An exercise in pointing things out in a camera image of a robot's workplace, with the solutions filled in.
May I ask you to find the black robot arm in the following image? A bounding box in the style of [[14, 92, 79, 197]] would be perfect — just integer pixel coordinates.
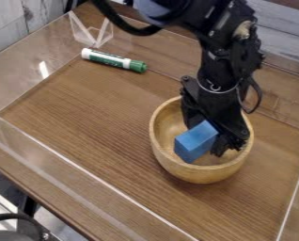
[[135, 0, 264, 156]]

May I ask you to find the clear acrylic tray wall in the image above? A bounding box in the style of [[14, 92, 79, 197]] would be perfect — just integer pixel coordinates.
[[0, 118, 199, 241]]

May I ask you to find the clear acrylic triangular stand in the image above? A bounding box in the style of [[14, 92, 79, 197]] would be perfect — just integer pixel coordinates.
[[69, 11, 113, 48]]

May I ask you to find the blue rectangular block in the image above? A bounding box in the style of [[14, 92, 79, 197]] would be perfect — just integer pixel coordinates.
[[173, 120, 219, 163]]

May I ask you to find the brown wooden bowl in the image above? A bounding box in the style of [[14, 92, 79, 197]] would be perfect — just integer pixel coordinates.
[[148, 97, 255, 184]]

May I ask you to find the black metal bracket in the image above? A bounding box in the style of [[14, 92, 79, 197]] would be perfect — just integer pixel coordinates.
[[16, 218, 61, 241]]

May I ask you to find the green and white marker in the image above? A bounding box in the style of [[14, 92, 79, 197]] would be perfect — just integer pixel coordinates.
[[80, 48, 147, 73]]

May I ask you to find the black cable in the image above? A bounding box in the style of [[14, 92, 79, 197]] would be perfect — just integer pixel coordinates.
[[91, 0, 165, 37]]

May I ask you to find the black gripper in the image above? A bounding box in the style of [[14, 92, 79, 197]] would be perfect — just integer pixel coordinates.
[[181, 75, 249, 157]]

